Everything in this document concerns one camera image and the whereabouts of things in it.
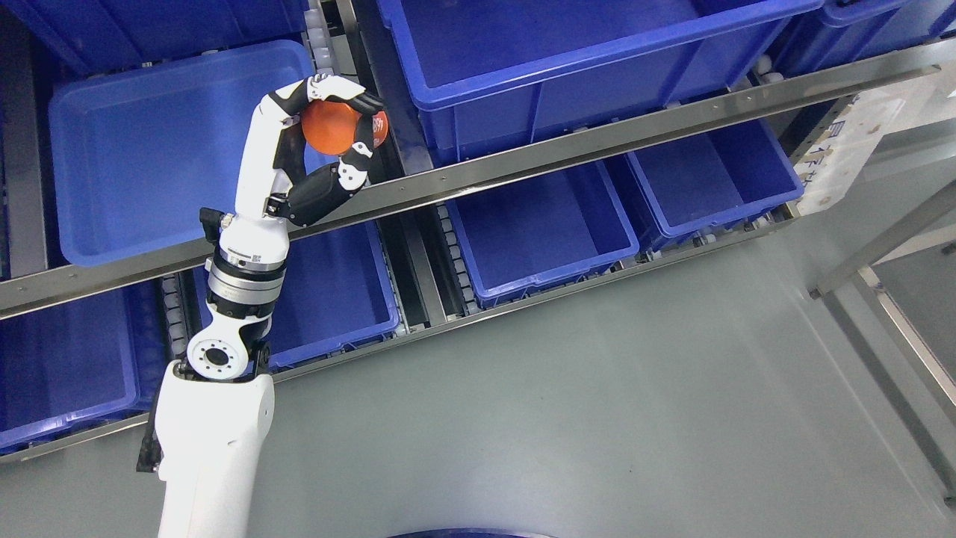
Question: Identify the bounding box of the blue bin upper left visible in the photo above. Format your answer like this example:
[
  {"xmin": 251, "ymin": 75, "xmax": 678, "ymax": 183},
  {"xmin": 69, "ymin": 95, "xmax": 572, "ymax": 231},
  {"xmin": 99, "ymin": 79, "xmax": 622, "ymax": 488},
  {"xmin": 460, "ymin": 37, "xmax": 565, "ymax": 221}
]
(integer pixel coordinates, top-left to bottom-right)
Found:
[{"xmin": 2, "ymin": 1, "xmax": 308, "ymax": 75}]

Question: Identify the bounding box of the shallow blue tray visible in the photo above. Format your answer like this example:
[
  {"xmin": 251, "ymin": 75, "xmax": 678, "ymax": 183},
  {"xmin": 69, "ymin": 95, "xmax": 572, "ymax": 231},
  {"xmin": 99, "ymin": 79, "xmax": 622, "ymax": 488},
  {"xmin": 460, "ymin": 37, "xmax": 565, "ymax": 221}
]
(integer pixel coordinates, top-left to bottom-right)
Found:
[{"xmin": 49, "ymin": 40, "xmax": 315, "ymax": 267}]

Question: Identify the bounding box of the steel shelf front rail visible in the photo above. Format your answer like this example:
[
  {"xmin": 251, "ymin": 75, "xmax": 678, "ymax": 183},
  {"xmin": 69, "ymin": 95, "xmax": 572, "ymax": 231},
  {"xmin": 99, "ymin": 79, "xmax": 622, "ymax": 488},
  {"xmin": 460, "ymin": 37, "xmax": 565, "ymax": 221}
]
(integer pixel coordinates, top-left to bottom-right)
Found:
[{"xmin": 1, "ymin": 37, "xmax": 955, "ymax": 319}]

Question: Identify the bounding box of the blue bin lower left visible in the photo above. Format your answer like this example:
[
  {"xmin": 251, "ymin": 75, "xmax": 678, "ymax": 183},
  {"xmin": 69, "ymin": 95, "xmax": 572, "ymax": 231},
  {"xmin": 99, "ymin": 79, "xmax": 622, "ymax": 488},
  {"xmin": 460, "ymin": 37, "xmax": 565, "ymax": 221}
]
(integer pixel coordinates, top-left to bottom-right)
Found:
[{"xmin": 1, "ymin": 282, "xmax": 168, "ymax": 455}]

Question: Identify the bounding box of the blue bin lower far right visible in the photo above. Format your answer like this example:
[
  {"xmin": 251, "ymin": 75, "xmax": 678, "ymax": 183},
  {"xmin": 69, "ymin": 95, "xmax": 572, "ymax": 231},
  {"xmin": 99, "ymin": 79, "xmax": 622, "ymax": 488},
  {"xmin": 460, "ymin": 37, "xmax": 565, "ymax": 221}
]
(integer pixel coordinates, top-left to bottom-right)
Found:
[{"xmin": 607, "ymin": 119, "xmax": 804, "ymax": 251}]

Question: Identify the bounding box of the orange capacitor cylinder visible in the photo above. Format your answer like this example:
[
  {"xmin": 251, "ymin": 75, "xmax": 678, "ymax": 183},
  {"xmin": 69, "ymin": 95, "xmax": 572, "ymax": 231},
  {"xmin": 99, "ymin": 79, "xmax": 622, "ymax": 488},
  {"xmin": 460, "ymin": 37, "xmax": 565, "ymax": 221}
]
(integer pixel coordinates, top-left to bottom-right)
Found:
[{"xmin": 298, "ymin": 101, "xmax": 362, "ymax": 155}]

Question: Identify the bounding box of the white labelled sign board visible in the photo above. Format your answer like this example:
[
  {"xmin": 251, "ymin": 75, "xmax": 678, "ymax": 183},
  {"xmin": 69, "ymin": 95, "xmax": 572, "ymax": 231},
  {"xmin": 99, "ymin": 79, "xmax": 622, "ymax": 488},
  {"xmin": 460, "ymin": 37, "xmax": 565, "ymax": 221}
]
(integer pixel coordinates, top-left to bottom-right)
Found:
[{"xmin": 798, "ymin": 67, "xmax": 956, "ymax": 217}]

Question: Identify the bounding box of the blue bin lower middle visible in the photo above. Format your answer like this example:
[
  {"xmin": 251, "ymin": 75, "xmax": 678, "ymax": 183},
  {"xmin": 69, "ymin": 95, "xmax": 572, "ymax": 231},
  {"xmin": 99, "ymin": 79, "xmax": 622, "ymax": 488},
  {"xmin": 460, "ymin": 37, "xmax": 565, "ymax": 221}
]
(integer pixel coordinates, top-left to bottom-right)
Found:
[{"xmin": 193, "ymin": 222, "xmax": 401, "ymax": 368}]

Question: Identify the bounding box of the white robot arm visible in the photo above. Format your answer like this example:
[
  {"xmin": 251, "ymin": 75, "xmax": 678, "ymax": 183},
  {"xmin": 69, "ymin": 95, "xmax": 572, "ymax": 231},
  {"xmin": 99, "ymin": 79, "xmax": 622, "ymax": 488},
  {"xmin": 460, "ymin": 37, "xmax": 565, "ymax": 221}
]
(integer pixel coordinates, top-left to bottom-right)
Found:
[{"xmin": 153, "ymin": 253, "xmax": 286, "ymax": 537}]

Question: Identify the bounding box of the large blue bin upper right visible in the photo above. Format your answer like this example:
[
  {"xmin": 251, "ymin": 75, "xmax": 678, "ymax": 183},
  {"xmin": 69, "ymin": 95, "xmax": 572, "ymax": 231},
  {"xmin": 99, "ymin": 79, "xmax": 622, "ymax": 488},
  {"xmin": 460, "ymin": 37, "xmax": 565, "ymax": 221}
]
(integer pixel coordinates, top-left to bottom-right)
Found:
[{"xmin": 378, "ymin": 1, "xmax": 822, "ymax": 166}]

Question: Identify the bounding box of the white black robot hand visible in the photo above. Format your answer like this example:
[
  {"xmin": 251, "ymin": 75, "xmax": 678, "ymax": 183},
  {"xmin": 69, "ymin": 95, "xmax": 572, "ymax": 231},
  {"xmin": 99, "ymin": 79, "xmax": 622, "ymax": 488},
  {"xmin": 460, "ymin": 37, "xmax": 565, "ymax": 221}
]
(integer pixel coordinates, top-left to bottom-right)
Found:
[{"xmin": 200, "ymin": 72, "xmax": 385, "ymax": 280}]

